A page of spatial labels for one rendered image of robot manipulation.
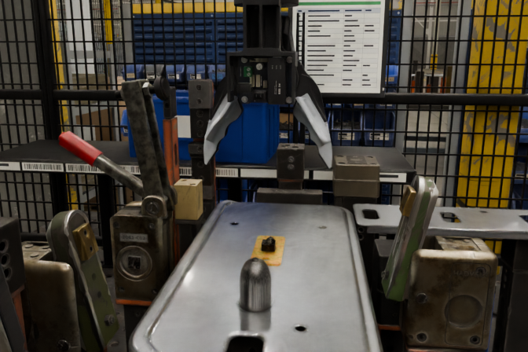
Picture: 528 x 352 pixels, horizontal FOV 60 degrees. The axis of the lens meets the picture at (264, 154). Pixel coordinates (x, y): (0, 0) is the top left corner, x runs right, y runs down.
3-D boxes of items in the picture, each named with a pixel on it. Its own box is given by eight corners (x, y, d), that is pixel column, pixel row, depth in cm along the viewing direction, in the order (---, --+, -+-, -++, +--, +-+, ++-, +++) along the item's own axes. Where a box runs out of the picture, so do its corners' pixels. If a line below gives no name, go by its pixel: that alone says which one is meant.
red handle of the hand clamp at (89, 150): (163, 202, 57) (56, 131, 56) (155, 216, 57) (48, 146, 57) (174, 192, 61) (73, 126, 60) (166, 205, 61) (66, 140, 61)
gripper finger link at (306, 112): (328, 179, 50) (280, 110, 49) (328, 166, 56) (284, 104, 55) (353, 163, 50) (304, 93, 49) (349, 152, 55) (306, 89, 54)
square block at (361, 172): (371, 351, 86) (381, 165, 78) (328, 348, 87) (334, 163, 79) (366, 326, 94) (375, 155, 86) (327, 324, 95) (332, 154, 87)
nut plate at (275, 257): (280, 266, 54) (280, 257, 54) (248, 265, 55) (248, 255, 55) (285, 238, 62) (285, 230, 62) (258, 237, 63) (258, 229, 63)
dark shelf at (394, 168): (416, 185, 87) (417, 170, 87) (-21, 171, 97) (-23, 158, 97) (397, 159, 109) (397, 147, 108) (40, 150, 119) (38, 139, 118)
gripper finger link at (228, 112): (176, 158, 52) (221, 93, 50) (190, 148, 58) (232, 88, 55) (198, 174, 52) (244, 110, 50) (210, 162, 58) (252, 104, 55)
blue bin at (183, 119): (266, 164, 91) (267, 99, 88) (126, 157, 97) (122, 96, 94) (280, 148, 107) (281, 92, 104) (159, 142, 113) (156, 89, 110)
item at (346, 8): (384, 97, 106) (392, -46, 99) (287, 97, 108) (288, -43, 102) (383, 97, 108) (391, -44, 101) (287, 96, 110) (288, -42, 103)
